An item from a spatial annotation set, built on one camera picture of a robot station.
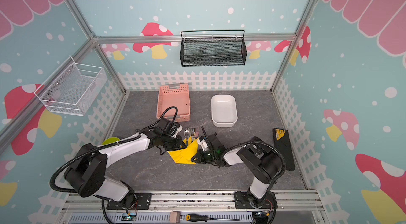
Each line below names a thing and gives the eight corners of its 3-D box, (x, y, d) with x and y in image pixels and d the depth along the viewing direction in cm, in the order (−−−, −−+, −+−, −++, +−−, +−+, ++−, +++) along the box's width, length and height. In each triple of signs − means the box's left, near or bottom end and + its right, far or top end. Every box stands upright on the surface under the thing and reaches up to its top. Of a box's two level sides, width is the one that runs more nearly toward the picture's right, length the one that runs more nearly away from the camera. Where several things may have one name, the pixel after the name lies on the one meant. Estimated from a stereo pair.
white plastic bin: (211, 129, 102) (211, 123, 97) (211, 100, 117) (211, 94, 112) (237, 129, 102) (239, 123, 97) (233, 100, 117) (234, 94, 112)
